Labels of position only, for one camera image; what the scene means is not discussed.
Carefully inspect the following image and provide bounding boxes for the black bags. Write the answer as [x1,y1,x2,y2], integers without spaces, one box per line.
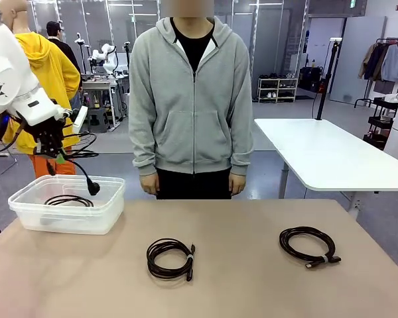
[298,66,326,93]

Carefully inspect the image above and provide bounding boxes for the black cable grey tie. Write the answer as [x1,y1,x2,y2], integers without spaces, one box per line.
[145,238,196,282]

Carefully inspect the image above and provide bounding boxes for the black clothes rack with clothes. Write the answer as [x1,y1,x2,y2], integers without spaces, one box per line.
[354,36,398,109]

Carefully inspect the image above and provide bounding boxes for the white table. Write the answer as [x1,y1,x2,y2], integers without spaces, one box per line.
[253,118,398,219]

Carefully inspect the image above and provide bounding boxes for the clear plastic storage bin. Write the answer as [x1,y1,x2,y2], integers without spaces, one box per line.
[8,174,126,236]

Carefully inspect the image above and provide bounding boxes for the mannequin in yellow hoodie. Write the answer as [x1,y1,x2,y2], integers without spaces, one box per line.
[0,0,82,180]

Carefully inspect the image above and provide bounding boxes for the black utility cart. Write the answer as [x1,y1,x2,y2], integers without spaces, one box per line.
[363,96,398,150]

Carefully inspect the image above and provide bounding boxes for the person's left hand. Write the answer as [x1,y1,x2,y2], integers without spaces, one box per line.
[230,174,246,195]

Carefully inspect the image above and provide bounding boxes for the person in grey hoodie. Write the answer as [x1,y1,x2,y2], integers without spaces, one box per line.
[128,16,255,200]

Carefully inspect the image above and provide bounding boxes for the white shoe rack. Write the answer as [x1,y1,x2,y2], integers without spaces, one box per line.
[257,76,299,103]

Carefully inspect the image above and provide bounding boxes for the grey step stool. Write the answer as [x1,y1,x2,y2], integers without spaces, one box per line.
[86,107,111,134]

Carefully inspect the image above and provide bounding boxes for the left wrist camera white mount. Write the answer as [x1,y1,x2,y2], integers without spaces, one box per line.
[68,105,89,135]

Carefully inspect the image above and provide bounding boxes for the long black USB extension cable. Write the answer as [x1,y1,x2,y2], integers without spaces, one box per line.
[279,226,342,270]

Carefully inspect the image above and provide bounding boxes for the person's right hand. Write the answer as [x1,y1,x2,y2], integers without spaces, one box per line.
[141,174,160,195]

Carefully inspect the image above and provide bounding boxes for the black power cable with plug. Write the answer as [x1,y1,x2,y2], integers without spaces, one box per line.
[48,132,101,197]
[43,194,94,208]

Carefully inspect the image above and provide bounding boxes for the background person in black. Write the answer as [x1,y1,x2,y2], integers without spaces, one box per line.
[46,20,84,110]

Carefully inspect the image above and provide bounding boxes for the black pole stand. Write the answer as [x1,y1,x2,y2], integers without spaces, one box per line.
[316,37,342,121]

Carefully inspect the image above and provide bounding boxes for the person's left forearm grey sleeve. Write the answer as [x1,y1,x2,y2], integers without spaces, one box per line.
[230,125,255,176]

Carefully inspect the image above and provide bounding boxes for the person's right forearm grey sleeve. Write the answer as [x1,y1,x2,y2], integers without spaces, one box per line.
[131,125,160,178]

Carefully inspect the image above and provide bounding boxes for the white background workbench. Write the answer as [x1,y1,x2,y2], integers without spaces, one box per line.
[81,78,131,131]

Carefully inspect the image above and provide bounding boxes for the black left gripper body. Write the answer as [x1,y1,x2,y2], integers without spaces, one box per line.
[33,125,67,150]

